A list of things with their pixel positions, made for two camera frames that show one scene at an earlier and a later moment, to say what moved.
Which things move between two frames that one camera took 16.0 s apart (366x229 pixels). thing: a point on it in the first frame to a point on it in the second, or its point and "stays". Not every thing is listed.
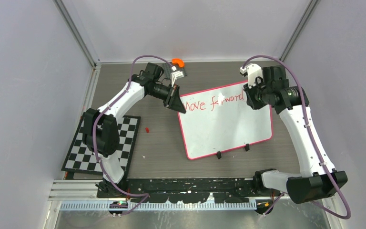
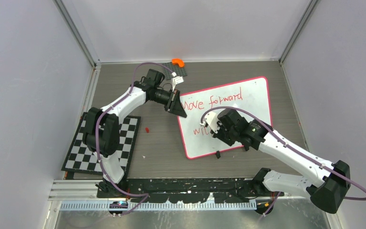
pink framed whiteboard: [220, 119] stays
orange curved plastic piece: [177, 61] stays
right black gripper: [255, 104] to [219, 135]
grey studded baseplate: [167, 70] stays
